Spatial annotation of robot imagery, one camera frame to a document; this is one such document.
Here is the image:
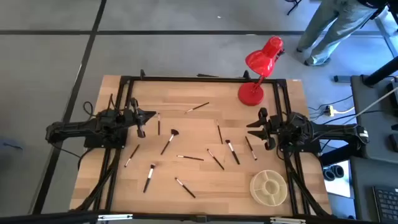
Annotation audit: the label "black stand leg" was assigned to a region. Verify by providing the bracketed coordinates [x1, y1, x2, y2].
[362, 55, 398, 87]

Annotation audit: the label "black keyboard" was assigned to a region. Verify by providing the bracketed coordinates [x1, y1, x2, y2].
[372, 185, 398, 224]

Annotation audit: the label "person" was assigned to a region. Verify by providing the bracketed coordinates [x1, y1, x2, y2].
[295, 0, 389, 67]

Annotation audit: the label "black chair base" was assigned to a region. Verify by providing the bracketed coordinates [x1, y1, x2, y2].
[285, 0, 302, 16]

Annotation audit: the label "thick black makeup brush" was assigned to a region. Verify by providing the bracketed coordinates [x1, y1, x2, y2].
[143, 164, 156, 194]
[225, 139, 241, 166]

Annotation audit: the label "black headphones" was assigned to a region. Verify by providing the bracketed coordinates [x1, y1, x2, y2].
[322, 164, 345, 182]

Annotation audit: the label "silver metal bracket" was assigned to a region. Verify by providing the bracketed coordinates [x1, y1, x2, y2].
[269, 217, 307, 224]
[98, 213, 134, 222]

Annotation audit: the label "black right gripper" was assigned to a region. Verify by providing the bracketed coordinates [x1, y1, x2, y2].
[246, 107, 280, 151]

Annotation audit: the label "round beige divided container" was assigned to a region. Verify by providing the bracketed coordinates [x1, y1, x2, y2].
[249, 169, 289, 207]

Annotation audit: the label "grey desk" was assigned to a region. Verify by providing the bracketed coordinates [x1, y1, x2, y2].
[349, 155, 398, 224]
[350, 74, 398, 164]

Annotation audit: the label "red desk lamp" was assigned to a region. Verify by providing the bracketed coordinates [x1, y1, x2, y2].
[238, 35, 285, 107]

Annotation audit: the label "black aluminium table frame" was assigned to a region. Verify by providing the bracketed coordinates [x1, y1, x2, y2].
[70, 68, 332, 218]

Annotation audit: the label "black fan makeup brush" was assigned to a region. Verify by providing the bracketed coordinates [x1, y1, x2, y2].
[160, 129, 180, 156]

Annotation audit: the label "white cable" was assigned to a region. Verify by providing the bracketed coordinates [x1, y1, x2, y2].
[322, 86, 398, 131]

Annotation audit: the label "white sheet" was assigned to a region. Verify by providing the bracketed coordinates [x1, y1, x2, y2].
[323, 160, 352, 198]

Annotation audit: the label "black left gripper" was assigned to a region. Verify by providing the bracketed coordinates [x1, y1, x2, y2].
[123, 97, 157, 139]

